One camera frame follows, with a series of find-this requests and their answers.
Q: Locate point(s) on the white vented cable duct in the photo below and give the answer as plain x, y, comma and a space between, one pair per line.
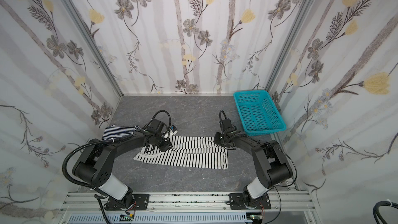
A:
180, 218

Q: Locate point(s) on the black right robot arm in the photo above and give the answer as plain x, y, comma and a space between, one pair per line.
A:
271, 164

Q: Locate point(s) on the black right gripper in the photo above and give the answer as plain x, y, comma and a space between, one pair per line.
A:
221, 140

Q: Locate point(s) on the black striped tank top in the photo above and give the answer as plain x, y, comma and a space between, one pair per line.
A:
187, 151

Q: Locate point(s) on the aluminium corner post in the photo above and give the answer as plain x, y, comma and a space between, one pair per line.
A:
289, 40
85, 33

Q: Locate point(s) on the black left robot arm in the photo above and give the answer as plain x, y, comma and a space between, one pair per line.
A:
92, 165

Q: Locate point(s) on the aluminium corner post right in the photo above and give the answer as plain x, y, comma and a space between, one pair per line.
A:
289, 40

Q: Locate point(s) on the black cable bundle corner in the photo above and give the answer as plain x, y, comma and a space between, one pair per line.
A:
385, 212

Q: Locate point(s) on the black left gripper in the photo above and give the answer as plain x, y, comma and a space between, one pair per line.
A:
166, 144

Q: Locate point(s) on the blue striped tank top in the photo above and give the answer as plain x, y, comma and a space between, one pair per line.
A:
115, 132

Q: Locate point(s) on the aluminium corner post left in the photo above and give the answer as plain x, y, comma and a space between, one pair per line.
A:
85, 33

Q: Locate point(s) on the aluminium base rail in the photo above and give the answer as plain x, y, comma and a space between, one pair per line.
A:
178, 202

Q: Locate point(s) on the teal plastic basket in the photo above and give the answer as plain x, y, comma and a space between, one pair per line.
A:
258, 113

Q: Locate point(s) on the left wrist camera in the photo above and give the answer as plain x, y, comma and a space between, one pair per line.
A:
171, 131

